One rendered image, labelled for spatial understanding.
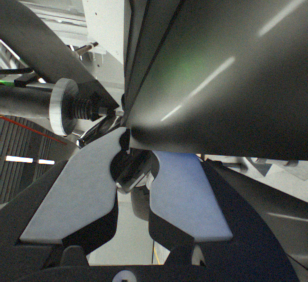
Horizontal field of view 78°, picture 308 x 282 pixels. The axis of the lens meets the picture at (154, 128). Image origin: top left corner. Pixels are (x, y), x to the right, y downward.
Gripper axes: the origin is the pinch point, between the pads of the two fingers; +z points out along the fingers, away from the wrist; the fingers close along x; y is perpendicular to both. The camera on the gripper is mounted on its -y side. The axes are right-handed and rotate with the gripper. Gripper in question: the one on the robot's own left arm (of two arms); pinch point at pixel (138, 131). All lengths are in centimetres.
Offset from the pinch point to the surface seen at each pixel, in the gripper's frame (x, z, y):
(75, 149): -426, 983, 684
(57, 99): -9.0, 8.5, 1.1
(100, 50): -17, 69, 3
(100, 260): -137, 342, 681
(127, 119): -1.1, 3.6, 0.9
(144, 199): 0.8, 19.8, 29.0
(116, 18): -7.3, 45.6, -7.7
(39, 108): -11.8, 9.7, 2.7
